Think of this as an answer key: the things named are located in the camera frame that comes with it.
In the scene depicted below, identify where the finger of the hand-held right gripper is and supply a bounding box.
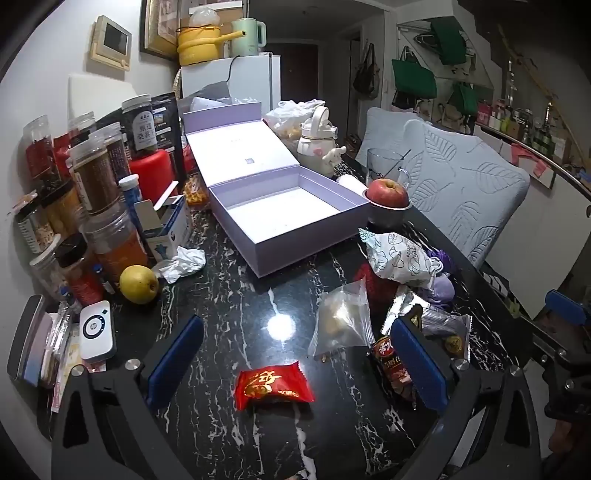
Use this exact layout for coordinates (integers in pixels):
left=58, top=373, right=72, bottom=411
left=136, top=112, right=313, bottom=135
left=530, top=322, right=591, bottom=385
left=544, top=289, right=591, bottom=326

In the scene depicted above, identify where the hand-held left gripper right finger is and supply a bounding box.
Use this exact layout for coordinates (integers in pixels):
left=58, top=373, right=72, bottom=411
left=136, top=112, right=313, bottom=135
left=390, top=315, right=542, bottom=480

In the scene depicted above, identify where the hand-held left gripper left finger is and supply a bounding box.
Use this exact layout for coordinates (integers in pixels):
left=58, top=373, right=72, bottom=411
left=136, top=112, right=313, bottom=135
left=51, top=315, right=206, bottom=480

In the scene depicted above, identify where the dark red snack packet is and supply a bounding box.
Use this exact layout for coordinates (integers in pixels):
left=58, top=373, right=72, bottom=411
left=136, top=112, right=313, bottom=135
left=370, top=335, right=419, bottom=402

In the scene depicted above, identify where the lavender sachet pouch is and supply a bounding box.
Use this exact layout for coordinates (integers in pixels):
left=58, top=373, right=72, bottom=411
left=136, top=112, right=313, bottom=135
left=418, top=272, right=456, bottom=305

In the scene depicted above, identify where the red fuzzy scrunchie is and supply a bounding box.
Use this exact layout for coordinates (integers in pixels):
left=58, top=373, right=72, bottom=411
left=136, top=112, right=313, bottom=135
left=353, top=263, right=400, bottom=317

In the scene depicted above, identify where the clear pastry bag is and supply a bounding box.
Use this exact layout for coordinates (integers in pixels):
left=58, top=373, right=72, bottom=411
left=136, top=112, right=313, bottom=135
left=307, top=279, right=374, bottom=361

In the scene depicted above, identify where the white printed snack packet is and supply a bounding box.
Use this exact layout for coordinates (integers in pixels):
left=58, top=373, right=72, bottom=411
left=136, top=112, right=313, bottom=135
left=359, top=228, right=445, bottom=292

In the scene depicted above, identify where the lavender gift box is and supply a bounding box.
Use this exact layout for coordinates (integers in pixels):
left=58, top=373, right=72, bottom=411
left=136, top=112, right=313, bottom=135
left=182, top=102, right=370, bottom=278

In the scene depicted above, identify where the yellow lemon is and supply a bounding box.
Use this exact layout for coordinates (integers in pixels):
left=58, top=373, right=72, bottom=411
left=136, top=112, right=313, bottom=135
left=119, top=265, right=160, bottom=305

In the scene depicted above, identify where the white pocket device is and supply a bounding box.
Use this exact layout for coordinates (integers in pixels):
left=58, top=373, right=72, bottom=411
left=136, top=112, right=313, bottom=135
left=78, top=300, right=117, bottom=361

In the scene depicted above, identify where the crumpled white tissue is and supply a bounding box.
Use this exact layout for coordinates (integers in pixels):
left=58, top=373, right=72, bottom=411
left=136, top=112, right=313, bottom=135
left=151, top=246, right=206, bottom=284

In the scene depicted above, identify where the blue and white carton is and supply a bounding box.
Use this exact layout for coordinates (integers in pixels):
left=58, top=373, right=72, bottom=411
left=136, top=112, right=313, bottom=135
left=134, top=181, right=195, bottom=264

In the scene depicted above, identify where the pink cloth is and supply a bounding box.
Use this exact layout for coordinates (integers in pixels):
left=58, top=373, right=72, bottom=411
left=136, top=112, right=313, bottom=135
left=510, top=143, right=557, bottom=178

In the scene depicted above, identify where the metal bowl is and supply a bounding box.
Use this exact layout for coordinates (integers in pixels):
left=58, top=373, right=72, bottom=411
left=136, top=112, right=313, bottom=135
left=362, top=189, right=413, bottom=227

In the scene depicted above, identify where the waffle snack packet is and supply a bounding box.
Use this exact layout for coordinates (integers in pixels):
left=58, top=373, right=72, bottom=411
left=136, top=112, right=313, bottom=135
left=183, top=174, right=209, bottom=210

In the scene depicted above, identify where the row of small bottles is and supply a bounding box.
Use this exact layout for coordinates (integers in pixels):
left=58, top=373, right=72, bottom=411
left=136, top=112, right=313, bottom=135
left=475, top=58, right=591, bottom=160

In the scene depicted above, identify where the blue tablet tube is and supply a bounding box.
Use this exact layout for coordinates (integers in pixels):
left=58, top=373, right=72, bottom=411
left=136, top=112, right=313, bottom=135
left=119, top=174, right=148, bottom=232

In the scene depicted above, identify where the red apple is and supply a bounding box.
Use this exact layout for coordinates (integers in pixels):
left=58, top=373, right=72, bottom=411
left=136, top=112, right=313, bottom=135
left=366, top=179, right=410, bottom=209

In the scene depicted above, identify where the red canister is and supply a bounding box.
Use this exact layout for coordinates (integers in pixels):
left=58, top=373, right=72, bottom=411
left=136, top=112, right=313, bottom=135
left=128, top=149, right=178, bottom=204

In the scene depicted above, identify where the white paper roll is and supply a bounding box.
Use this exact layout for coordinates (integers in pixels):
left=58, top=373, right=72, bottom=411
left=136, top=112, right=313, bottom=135
left=336, top=174, right=369, bottom=200

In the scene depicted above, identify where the cluster of clear food jars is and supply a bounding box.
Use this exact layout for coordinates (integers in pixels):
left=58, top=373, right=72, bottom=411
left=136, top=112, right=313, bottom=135
left=11, top=93, right=160, bottom=308

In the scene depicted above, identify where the glass mug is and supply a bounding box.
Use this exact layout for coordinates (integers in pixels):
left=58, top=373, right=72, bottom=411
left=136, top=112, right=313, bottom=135
left=366, top=148, right=411, bottom=188

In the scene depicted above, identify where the black foil pouch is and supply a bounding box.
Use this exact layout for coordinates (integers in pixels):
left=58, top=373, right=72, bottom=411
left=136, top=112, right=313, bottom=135
left=150, top=92, right=185, bottom=169

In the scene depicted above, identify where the white cartoon water bottle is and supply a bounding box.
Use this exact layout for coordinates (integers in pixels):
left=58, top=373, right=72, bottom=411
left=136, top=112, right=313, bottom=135
left=296, top=106, right=348, bottom=178

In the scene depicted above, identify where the white plastic food bag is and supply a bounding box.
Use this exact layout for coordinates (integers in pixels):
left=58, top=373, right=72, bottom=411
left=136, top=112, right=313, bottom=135
left=264, top=98, right=326, bottom=151

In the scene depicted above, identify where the grey plastic mailer bag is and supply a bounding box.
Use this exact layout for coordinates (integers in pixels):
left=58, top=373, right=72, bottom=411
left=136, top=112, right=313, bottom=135
left=178, top=80, right=232, bottom=114

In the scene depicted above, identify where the white fridge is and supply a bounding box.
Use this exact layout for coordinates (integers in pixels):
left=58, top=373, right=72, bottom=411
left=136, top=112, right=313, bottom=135
left=180, top=54, right=281, bottom=116

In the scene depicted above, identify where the dark hanging bag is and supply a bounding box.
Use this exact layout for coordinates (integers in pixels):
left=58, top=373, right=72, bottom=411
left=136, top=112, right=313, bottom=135
left=352, top=43, right=382, bottom=99

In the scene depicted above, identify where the yellow pot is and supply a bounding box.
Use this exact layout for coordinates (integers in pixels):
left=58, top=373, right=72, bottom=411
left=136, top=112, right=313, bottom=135
left=177, top=25, right=245, bottom=66

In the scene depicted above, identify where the dark wooden door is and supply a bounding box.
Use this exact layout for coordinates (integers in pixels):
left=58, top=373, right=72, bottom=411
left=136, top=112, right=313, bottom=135
left=265, top=41, right=320, bottom=103

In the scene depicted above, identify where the framed picture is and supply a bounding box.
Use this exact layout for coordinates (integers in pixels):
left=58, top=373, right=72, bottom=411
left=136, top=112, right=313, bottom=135
left=140, top=0, right=195, bottom=58

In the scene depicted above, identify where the pale green kettle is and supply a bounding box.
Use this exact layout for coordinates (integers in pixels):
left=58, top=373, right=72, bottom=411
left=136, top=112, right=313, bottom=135
left=231, top=17, right=267, bottom=57

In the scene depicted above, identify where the clear plastic bag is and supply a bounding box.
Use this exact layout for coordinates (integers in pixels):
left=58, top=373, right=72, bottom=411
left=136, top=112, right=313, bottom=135
left=188, top=7, right=221, bottom=28

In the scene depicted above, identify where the black power cord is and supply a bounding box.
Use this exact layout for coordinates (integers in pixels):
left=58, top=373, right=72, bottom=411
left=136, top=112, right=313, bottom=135
left=225, top=55, right=243, bottom=95

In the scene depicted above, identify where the wall intercom panel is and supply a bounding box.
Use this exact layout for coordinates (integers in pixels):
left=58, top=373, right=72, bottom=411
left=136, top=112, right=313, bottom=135
left=90, top=15, right=133, bottom=71

